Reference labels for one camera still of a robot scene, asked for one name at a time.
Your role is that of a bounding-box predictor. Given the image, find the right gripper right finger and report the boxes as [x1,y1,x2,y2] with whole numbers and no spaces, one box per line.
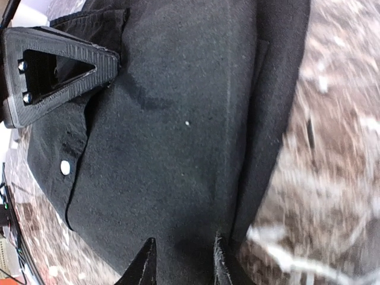
[213,233,256,285]

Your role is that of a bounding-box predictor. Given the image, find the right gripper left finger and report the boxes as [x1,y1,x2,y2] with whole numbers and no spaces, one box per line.
[115,237,157,285]

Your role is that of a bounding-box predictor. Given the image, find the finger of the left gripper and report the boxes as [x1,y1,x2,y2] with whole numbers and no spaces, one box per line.
[2,27,119,128]

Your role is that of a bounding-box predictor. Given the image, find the black long sleeve shirt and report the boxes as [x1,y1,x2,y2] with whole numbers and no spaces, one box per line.
[27,1,311,284]

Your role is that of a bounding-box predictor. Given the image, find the black curved table rail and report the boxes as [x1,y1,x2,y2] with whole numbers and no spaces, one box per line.
[1,163,45,284]

